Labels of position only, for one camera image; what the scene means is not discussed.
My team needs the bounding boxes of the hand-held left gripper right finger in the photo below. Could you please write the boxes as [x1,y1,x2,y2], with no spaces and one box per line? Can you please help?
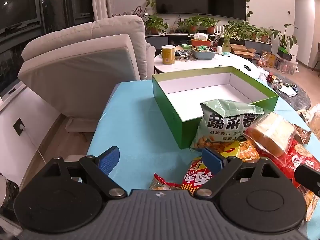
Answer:
[194,147,283,198]

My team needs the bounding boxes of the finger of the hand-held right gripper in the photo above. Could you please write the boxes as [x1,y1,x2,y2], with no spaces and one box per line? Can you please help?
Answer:
[294,164,320,198]

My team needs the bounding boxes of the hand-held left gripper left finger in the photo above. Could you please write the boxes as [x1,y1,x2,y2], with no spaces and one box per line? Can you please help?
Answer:
[41,145,128,198]

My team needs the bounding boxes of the red yellow striped snack bag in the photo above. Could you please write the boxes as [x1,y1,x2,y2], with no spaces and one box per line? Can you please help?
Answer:
[180,156,220,196]

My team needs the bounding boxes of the orange snack packet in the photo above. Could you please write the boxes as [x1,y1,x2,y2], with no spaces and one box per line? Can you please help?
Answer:
[239,140,260,163]

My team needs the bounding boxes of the green snack bag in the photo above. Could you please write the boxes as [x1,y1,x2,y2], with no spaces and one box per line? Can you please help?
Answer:
[190,99,265,152]

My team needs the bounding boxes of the bread loaf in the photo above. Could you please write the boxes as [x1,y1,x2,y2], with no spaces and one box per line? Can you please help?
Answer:
[244,112,297,157]

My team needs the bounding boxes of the green cardboard box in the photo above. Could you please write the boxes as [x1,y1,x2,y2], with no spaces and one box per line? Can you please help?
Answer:
[152,66,279,150]

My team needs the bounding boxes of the yellow snack packet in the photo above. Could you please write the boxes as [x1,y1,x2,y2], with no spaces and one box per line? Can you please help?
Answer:
[220,141,240,158]

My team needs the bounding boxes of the brown snack packet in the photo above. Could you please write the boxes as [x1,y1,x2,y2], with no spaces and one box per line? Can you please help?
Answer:
[292,124,312,145]

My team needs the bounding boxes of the small clear snack packet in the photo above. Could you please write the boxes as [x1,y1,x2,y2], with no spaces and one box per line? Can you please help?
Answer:
[149,172,183,191]

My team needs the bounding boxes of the bread in clear plastic bag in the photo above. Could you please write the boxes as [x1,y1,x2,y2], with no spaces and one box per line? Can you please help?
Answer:
[299,104,320,136]

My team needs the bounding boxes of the dark round marble table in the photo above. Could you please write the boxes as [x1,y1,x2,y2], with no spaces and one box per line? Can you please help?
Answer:
[260,72,312,111]

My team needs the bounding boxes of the white paper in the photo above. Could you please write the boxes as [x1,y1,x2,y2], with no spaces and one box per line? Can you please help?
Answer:
[279,84,297,97]

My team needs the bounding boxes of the white round table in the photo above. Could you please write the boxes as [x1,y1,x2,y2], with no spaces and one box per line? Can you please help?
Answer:
[154,46,269,82]

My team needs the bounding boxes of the beige recliner sofa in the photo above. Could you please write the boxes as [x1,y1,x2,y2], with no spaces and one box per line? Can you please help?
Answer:
[17,15,156,133]

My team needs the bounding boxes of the blue basket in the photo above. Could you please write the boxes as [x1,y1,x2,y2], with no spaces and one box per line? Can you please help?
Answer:
[191,47,217,60]

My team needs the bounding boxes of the dark round object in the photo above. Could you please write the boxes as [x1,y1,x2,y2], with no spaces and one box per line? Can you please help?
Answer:
[0,172,19,213]

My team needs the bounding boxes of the clear storage boxes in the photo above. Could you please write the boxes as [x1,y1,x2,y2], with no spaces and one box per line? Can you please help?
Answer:
[275,58,298,74]

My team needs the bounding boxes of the yellow can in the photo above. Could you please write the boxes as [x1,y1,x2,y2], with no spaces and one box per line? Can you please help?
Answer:
[161,45,176,65]

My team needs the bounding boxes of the open cardboard box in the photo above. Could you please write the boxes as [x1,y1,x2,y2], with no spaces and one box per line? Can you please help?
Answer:
[230,44,257,59]

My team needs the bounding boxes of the glass vase with plant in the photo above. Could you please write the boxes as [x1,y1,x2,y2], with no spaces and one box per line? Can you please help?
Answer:
[221,26,241,56]

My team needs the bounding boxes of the orange tissue box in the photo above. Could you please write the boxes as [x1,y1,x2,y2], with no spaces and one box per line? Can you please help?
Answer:
[191,33,212,47]

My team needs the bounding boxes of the green black box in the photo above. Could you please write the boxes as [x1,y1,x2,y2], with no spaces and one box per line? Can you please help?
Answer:
[277,47,298,61]

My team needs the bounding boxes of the row of potted plants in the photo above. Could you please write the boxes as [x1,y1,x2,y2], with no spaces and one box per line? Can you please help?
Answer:
[144,14,273,43]

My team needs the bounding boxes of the large leafy floor plant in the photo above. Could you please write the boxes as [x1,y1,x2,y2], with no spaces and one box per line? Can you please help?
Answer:
[271,24,298,53]

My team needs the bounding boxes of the dark window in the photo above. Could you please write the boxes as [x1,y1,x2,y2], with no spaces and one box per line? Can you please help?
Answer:
[0,0,42,100]

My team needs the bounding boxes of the white cable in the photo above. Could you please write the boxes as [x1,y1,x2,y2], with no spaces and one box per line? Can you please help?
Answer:
[21,127,46,166]

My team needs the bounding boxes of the dark wall socket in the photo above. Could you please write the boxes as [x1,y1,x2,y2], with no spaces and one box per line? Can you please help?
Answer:
[13,119,26,136]

